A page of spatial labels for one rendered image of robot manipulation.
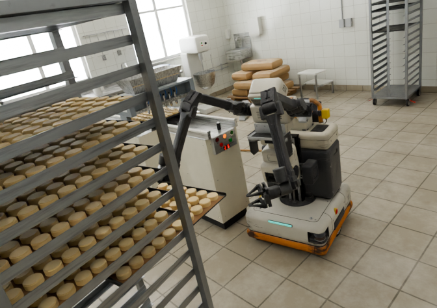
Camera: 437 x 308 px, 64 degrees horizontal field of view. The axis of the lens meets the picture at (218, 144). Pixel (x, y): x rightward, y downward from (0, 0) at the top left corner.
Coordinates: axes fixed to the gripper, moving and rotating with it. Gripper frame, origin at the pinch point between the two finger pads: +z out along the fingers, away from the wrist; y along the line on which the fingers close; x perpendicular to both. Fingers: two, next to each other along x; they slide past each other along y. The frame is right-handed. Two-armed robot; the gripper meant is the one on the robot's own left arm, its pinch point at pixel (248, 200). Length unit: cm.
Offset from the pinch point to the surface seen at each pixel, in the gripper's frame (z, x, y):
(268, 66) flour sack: -159, 469, 76
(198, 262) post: 28.5, -23.5, 3.3
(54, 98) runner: 48, -36, -75
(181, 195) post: 26.5, -20.8, -26.3
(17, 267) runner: 66, -55, -42
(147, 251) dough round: 44, -27, -12
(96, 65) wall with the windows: 127, 483, -3
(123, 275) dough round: 52, -36, -13
